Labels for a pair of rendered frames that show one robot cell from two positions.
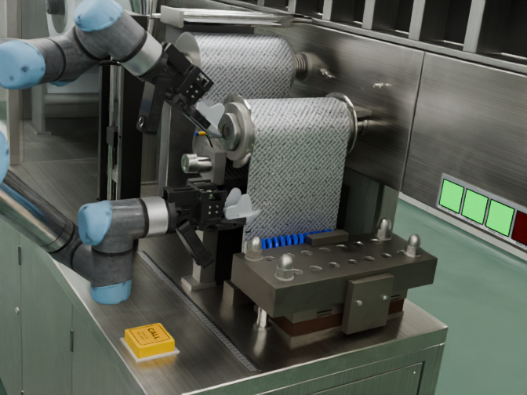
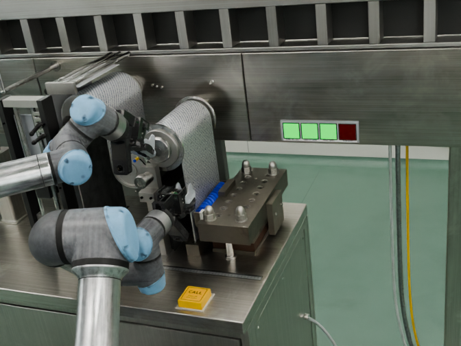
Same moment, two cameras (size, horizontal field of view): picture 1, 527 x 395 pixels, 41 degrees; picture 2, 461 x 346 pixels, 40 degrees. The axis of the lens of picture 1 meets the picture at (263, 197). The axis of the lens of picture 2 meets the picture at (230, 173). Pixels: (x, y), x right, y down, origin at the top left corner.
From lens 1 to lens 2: 0.93 m
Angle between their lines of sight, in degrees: 31
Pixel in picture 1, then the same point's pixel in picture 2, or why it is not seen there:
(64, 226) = not seen: hidden behind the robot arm
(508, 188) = (328, 114)
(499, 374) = not seen: hidden behind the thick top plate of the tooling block
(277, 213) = (198, 187)
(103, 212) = (145, 235)
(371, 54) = (196, 64)
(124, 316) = (156, 296)
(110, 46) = (103, 128)
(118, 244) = (157, 250)
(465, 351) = not seen: hidden behind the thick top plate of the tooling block
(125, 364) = (199, 316)
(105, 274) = (155, 273)
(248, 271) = (217, 228)
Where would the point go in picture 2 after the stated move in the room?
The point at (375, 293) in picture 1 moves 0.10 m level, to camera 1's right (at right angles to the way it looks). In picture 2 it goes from (278, 204) to (302, 193)
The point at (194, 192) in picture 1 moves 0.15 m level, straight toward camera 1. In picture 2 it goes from (171, 196) to (206, 211)
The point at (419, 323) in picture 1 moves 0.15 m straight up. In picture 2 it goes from (293, 209) to (290, 169)
